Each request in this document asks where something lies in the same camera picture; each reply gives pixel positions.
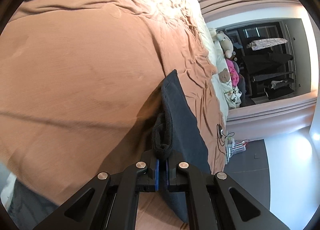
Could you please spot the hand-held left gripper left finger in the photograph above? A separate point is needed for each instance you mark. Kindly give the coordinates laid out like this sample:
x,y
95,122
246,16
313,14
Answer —
x,y
157,175

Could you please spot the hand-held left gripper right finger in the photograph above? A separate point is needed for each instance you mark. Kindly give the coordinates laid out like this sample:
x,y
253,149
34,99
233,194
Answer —
x,y
167,175

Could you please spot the dark grey garment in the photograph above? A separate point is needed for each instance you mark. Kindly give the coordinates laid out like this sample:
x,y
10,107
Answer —
x,y
182,120

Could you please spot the white clothes hangers pile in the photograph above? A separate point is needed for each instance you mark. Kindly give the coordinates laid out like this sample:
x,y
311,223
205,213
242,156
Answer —
x,y
237,148

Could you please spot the dark hanging clothes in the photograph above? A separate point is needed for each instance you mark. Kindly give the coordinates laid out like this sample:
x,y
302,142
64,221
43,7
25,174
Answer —
x,y
267,63

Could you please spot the black charger device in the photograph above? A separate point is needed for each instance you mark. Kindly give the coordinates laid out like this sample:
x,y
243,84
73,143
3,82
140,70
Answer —
x,y
220,131

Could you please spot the pink plush toy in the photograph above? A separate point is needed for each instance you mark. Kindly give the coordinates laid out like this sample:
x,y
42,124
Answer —
x,y
232,72

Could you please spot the dark grey cloth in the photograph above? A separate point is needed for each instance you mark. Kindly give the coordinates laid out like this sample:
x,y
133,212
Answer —
x,y
32,200

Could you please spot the orange bed sheet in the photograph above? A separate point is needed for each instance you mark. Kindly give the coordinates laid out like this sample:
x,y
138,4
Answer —
x,y
75,69

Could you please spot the beige plush toy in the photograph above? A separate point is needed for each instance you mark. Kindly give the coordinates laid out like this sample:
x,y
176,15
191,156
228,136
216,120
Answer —
x,y
223,42

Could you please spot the floral hanging cloth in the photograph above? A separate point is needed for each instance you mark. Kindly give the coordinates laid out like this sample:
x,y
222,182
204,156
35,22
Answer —
x,y
268,43

